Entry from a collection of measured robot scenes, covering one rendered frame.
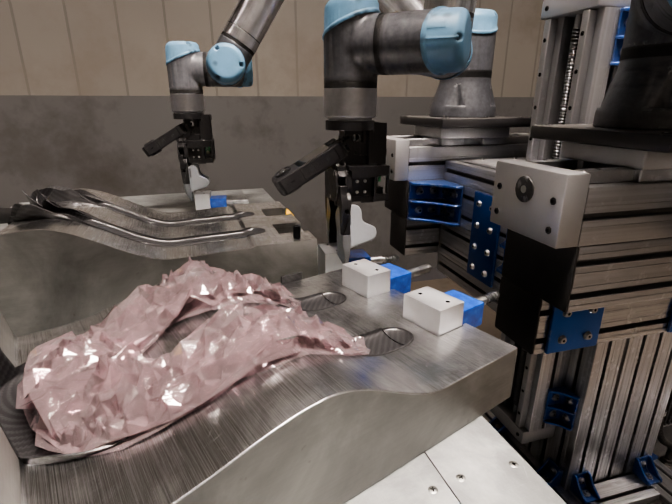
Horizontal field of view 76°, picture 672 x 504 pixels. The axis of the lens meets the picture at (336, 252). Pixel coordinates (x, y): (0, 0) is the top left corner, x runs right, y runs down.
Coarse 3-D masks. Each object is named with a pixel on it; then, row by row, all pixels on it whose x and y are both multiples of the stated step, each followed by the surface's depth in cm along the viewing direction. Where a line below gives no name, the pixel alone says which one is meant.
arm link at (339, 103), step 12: (324, 96) 61; (336, 96) 59; (348, 96) 58; (360, 96) 58; (372, 96) 60; (324, 108) 62; (336, 108) 59; (348, 108) 59; (360, 108) 59; (372, 108) 60; (336, 120) 60; (348, 120) 60; (360, 120) 60
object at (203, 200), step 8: (200, 192) 110; (208, 192) 110; (200, 200) 109; (208, 200) 109; (216, 200) 110; (224, 200) 110; (232, 200) 112; (240, 200) 112; (248, 200) 113; (200, 208) 109; (208, 208) 110
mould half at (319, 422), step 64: (0, 320) 36; (192, 320) 37; (384, 320) 45; (256, 384) 29; (320, 384) 28; (384, 384) 31; (448, 384) 35; (0, 448) 23; (128, 448) 26; (192, 448) 25; (256, 448) 25; (320, 448) 28; (384, 448) 32
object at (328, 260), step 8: (320, 248) 69; (328, 248) 68; (336, 248) 68; (320, 256) 69; (328, 256) 66; (336, 256) 66; (352, 256) 68; (360, 256) 68; (368, 256) 68; (376, 256) 71; (384, 256) 71; (392, 256) 71; (320, 264) 70; (328, 264) 66; (336, 264) 67; (320, 272) 70
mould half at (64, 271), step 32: (96, 192) 72; (32, 224) 51; (64, 224) 53; (128, 224) 63; (224, 224) 69; (256, 224) 68; (0, 256) 49; (32, 256) 50; (64, 256) 51; (96, 256) 52; (128, 256) 53; (160, 256) 55; (192, 256) 56; (224, 256) 57; (256, 256) 59; (288, 256) 60; (0, 288) 50; (32, 288) 51; (64, 288) 52; (96, 288) 53; (128, 288) 54; (32, 320) 52; (64, 320) 53
